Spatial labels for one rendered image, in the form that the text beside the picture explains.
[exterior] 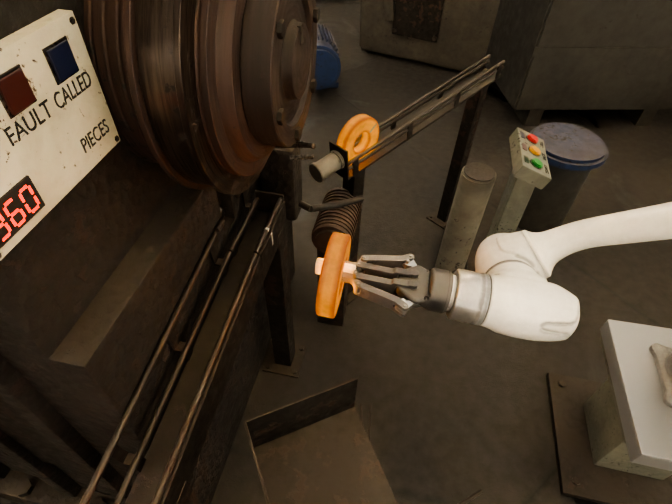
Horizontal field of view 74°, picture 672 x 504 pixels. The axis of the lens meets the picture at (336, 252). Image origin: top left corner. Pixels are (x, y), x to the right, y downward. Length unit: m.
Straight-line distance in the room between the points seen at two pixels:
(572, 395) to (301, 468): 1.14
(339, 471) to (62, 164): 0.65
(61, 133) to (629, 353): 1.36
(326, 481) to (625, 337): 0.95
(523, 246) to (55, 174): 0.76
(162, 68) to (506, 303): 0.61
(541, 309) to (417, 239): 1.35
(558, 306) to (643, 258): 1.65
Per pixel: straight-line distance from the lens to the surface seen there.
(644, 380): 1.42
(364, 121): 1.33
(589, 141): 2.20
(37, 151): 0.63
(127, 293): 0.78
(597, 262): 2.30
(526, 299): 0.78
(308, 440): 0.88
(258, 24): 0.69
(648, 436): 1.34
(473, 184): 1.61
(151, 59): 0.65
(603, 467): 1.71
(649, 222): 0.87
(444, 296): 0.76
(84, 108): 0.69
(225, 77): 0.67
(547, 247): 0.92
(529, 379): 1.78
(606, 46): 3.05
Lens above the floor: 1.43
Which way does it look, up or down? 46 degrees down
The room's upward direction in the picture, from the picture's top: 2 degrees clockwise
